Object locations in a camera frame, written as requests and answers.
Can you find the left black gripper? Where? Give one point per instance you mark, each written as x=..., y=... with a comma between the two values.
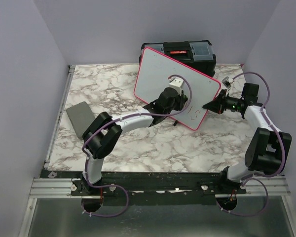
x=179, y=100

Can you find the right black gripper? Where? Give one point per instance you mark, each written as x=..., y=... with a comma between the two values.
x=218, y=104

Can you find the pink framed whiteboard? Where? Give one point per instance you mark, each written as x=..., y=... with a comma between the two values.
x=158, y=71

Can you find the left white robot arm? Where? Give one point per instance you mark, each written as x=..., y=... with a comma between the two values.
x=102, y=135

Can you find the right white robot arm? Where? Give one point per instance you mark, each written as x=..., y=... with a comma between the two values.
x=267, y=152

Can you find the black plastic toolbox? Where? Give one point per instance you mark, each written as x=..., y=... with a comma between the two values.
x=198, y=55

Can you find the grey sponge block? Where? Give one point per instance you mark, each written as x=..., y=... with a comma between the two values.
x=80, y=116

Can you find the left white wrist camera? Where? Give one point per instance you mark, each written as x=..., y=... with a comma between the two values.
x=176, y=83

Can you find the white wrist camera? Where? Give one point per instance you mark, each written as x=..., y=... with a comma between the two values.
x=228, y=83
x=176, y=83

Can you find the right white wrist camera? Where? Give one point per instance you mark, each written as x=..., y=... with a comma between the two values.
x=228, y=83

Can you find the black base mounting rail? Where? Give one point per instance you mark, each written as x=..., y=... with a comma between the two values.
x=145, y=188

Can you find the aluminium extrusion frame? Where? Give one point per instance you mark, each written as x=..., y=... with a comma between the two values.
x=48, y=184

